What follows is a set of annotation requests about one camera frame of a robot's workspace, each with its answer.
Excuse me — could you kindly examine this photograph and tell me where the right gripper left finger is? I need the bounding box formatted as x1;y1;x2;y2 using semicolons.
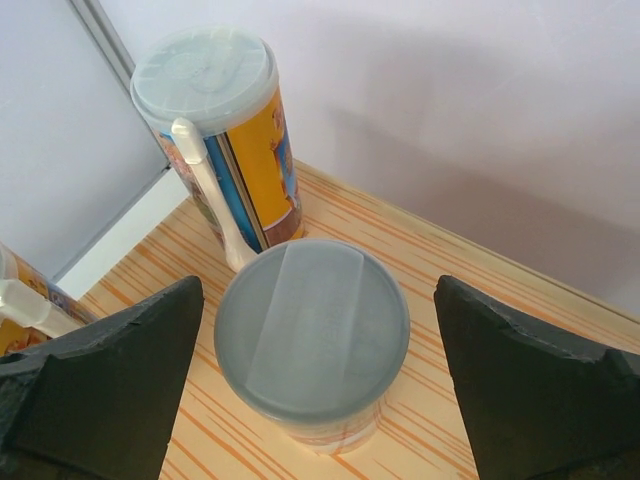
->
1;276;204;479

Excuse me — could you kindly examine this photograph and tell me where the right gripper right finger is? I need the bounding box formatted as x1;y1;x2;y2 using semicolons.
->
434;275;639;479

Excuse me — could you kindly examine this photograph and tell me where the white lid can colourful label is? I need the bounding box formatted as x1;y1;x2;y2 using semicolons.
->
1;246;98;355

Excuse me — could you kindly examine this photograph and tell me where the wooden cube shelf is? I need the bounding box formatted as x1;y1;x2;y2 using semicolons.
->
83;164;639;479

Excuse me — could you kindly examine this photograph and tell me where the white lid can red label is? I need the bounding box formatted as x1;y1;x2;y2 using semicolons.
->
214;239;410;454

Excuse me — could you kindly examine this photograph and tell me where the tall can with spoon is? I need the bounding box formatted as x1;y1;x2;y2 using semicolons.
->
130;26;304;271

